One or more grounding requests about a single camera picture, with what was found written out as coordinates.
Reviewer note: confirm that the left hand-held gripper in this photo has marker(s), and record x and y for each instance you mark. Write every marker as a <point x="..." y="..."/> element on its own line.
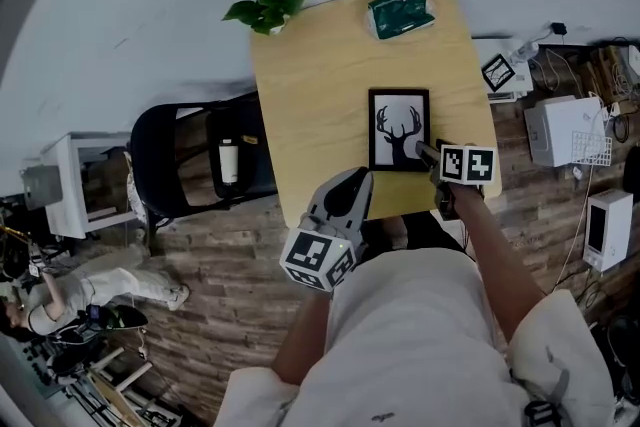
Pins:
<point x="312" y="252"/>

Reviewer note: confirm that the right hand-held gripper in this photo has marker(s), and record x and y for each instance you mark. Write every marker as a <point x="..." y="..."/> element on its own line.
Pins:
<point x="467" y="165"/>

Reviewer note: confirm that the framed deer antler picture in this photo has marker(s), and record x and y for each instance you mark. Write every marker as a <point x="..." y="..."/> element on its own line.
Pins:
<point x="400" y="135"/>

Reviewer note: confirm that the person's left forearm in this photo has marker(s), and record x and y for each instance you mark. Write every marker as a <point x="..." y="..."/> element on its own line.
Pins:
<point x="305" y="340"/>

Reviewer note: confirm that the person's right forearm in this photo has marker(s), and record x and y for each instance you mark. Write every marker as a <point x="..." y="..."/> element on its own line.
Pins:
<point x="495" y="260"/>

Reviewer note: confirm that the round light wooden table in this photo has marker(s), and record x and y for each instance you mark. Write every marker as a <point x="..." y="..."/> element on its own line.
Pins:
<point x="310" y="115"/>

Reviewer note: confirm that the person's black shoe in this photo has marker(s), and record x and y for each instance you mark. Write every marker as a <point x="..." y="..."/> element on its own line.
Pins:
<point x="430" y="230"/>

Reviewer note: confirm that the small square framed picture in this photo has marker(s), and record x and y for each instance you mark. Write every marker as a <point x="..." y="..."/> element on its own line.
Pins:
<point x="498" y="72"/>

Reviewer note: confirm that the white bottle with black cap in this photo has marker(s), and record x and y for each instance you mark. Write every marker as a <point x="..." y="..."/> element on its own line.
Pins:
<point x="229" y="162"/>

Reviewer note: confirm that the white storage box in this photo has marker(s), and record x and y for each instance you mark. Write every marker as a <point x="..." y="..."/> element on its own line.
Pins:
<point x="522" y="80"/>

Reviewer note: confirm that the large white box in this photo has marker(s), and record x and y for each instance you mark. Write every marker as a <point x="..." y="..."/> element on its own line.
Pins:
<point x="555" y="130"/>

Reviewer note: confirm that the clear plastic bottle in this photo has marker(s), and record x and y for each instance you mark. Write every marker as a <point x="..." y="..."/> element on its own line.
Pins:
<point x="524" y="52"/>

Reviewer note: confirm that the green tissue packet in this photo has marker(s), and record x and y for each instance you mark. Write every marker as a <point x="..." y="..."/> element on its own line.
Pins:
<point x="400" y="12"/>

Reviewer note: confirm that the small white adapter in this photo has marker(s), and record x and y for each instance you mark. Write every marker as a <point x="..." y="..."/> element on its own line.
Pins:
<point x="577" y="173"/>

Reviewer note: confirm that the person's light shirt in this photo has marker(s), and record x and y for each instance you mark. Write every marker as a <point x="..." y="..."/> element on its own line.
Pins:
<point x="410" y="340"/>

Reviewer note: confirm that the black power adapter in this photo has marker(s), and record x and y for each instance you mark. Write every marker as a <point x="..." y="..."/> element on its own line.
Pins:
<point x="558" y="28"/>

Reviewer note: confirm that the white power strip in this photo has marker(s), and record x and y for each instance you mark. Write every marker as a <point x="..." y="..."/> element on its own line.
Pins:
<point x="612" y="109"/>

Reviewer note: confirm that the black folding chair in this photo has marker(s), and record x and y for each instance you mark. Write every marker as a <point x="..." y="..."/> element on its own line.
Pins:
<point x="150" y="155"/>

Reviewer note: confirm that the white appliance with dark window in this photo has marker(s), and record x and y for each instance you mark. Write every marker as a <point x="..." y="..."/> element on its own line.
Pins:
<point x="612" y="230"/>

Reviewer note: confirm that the black round object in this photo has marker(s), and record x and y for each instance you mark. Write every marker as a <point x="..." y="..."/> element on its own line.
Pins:
<point x="632" y="175"/>

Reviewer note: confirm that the green potted plant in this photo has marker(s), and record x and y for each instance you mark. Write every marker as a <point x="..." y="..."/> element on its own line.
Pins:
<point x="270" y="7"/>

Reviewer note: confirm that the patterned fabric bag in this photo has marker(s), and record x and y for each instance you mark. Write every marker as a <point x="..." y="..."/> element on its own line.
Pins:
<point x="136" y="190"/>

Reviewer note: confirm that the white cabinet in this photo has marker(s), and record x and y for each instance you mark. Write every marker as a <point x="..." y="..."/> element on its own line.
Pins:
<point x="62" y="215"/>

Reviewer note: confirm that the light wooden stool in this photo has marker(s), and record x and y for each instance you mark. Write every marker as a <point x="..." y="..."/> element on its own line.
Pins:
<point x="120" y="380"/>

